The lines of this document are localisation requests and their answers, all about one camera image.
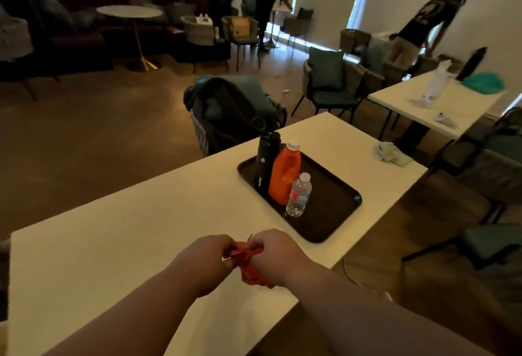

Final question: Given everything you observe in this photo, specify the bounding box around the person's right forearm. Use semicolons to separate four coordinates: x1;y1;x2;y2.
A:
285;263;496;356

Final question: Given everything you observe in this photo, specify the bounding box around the teal green bag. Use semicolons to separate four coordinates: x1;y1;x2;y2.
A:
462;72;505;95

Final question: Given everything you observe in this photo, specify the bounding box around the light green crumpled cloth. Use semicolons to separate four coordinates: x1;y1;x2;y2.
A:
375;141;414;167

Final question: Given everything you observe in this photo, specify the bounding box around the wicker chair with yellow cushion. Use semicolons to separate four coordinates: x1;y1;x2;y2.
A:
221;16;262;73

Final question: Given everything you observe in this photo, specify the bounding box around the wicker chair with black backpack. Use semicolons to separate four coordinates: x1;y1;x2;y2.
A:
183;75;288;158

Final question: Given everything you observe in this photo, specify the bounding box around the dark brown serving tray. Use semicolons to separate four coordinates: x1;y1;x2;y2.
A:
237;148;363;244

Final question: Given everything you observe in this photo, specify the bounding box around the person's right hand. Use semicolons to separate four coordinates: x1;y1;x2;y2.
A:
247;229;311;289

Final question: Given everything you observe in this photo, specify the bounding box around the clear plastic water bottle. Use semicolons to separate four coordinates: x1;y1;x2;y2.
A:
286;172;312;218

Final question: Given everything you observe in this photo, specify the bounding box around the wicker chair with teal cushion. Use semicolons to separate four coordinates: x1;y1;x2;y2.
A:
291;47;386;125

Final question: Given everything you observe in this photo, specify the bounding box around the dark wicker armchair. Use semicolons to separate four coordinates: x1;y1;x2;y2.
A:
426;107;522;224

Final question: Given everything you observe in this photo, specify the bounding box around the black insulated bottle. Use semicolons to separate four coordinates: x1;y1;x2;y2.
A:
254;117;282;196

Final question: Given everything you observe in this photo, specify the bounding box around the white spray bottle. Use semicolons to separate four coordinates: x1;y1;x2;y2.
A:
416;60;452;108

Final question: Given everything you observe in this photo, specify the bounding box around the person's left hand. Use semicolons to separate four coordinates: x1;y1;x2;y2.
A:
170;234;238;299

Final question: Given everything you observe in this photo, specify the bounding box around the tall black bottle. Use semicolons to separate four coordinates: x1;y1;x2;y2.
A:
455;47;488;82

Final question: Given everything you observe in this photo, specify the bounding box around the teal square cushion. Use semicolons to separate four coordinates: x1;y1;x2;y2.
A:
308;47;345;91

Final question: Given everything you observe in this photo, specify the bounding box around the person's left forearm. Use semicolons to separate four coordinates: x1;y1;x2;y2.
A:
43;264;198;356

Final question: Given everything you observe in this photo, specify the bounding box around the white rectangular table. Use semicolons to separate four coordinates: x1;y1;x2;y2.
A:
7;112;429;356
367;69;507;141

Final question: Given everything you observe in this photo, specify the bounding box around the dark red sofa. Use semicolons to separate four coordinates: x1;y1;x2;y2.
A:
0;0;231;82

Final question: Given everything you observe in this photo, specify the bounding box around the dark chair with teal seat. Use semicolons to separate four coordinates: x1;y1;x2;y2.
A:
402;223;522;271

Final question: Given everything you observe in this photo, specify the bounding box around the red cloth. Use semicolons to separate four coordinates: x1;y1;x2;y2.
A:
229;241;276;289

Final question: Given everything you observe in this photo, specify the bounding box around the black backpack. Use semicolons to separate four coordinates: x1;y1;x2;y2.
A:
184;77;282;156

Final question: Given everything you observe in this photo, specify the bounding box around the round white pedestal table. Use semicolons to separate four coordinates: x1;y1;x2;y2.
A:
96;5;163;73

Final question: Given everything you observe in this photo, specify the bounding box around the grey chair with dark cushion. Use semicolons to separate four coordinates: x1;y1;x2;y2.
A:
277;7;315;58

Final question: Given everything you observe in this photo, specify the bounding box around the orange plastic jug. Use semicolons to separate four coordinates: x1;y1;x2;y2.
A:
268;142;302;206

